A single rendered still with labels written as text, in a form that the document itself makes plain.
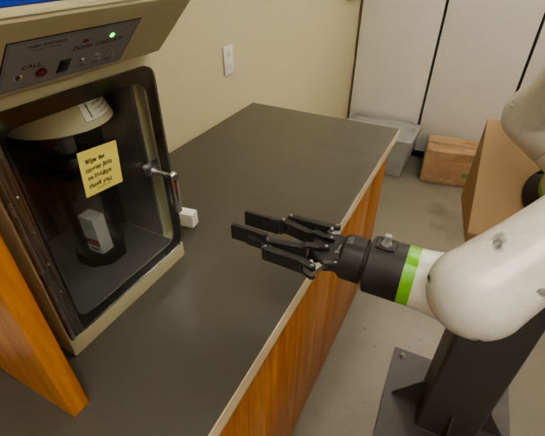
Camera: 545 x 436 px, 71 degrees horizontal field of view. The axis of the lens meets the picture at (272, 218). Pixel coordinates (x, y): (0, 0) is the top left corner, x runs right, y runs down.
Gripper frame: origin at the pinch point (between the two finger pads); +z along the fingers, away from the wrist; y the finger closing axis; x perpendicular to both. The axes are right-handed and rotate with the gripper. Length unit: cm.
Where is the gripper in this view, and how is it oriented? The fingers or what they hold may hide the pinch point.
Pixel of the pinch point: (254, 227)
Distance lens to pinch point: 68.5
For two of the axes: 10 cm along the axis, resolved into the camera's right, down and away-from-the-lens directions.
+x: 0.0, 8.3, 5.6
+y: -4.5, 5.0, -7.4
